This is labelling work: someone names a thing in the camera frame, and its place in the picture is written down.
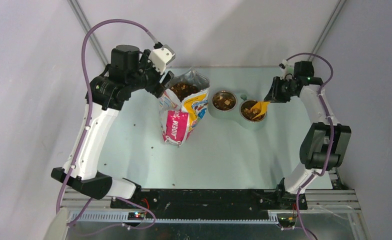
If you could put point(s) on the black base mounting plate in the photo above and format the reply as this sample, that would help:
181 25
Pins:
217 204

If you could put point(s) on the steel bowl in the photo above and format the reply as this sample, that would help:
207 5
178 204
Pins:
252 115
224 100

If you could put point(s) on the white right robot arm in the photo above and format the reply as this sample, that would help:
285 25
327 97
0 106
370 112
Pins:
325 144

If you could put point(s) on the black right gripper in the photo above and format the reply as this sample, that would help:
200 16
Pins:
274 95

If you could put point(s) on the pet food bag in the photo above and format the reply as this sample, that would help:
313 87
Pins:
183 105

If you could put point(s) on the right steel bowl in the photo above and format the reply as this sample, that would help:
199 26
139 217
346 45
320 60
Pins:
252 115

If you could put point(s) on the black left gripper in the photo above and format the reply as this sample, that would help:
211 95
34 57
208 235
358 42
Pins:
158 88

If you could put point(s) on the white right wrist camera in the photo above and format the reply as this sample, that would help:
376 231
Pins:
287 70

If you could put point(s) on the pale green bowl stand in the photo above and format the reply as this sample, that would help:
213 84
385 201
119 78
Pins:
234 114

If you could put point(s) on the aluminium frame rail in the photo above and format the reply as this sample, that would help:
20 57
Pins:
113 210

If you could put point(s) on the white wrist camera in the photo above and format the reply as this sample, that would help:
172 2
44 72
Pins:
287 70
161 57

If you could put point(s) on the left steel bowl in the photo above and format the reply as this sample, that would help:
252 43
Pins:
224 100

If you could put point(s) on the yellow plastic scoop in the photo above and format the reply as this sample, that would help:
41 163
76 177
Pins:
260 108

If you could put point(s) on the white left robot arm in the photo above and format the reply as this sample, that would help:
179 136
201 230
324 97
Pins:
129 70

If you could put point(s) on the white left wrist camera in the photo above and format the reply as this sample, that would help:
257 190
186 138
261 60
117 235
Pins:
161 57

